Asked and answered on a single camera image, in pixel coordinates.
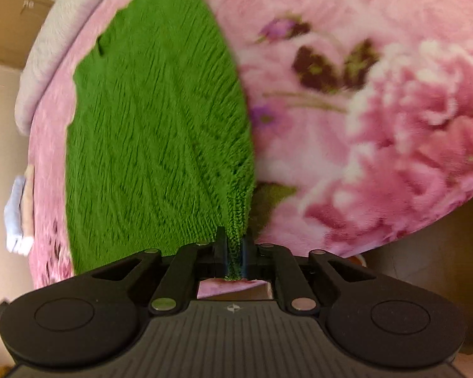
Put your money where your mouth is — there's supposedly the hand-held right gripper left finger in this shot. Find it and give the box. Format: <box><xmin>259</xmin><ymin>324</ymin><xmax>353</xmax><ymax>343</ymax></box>
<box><xmin>87</xmin><ymin>226</ymin><xmax>228</xmax><ymax>316</ymax></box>

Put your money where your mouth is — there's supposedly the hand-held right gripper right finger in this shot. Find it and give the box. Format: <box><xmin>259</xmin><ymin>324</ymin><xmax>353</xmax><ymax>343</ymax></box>
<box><xmin>242</xmin><ymin>237</ymin><xmax>373</xmax><ymax>315</ymax></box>

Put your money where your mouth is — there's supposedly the green knitted sweater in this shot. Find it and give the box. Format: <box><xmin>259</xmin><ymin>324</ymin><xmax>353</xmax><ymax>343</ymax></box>
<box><xmin>65</xmin><ymin>0</ymin><xmax>257</xmax><ymax>282</ymax></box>

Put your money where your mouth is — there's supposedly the pink floral blanket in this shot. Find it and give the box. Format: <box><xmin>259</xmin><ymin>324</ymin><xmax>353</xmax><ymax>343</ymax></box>
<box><xmin>27</xmin><ymin>0</ymin><xmax>473</xmax><ymax>299</ymax></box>

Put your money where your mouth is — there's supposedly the white and peach cloth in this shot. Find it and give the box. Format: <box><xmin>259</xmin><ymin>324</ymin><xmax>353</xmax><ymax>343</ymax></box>
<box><xmin>4</xmin><ymin>164</ymin><xmax>35</xmax><ymax>256</ymax></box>

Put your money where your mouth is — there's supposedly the grey blanket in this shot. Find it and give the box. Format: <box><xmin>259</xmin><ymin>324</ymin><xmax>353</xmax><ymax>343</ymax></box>
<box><xmin>14</xmin><ymin>0</ymin><xmax>129</xmax><ymax>136</ymax></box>

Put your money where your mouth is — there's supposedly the beige cabinet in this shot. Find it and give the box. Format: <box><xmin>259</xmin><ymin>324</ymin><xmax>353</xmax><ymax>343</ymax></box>
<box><xmin>0</xmin><ymin>0</ymin><xmax>55</xmax><ymax>69</ymax></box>

